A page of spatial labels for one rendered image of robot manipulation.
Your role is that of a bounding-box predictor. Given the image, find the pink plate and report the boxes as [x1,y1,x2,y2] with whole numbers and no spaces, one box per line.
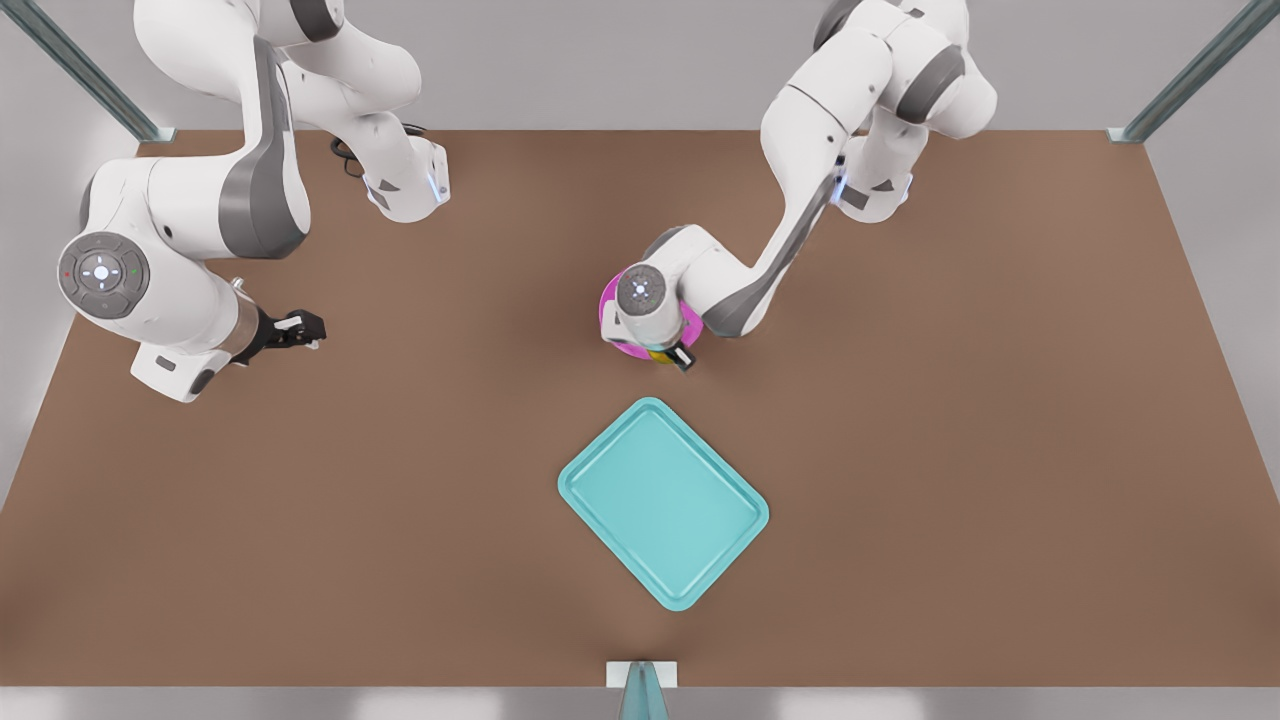
[598,276,704,361]

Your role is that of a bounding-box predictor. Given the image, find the teal tray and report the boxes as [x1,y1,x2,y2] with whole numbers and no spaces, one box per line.
[557,397,771,612]

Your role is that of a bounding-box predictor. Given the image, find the black cable loop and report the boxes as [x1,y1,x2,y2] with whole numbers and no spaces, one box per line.
[331,123,429,180]

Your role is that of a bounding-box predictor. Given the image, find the silver frame post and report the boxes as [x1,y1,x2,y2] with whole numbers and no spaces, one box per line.
[1107,0,1280,144]
[0,0,177,143]
[606,661,678,720]

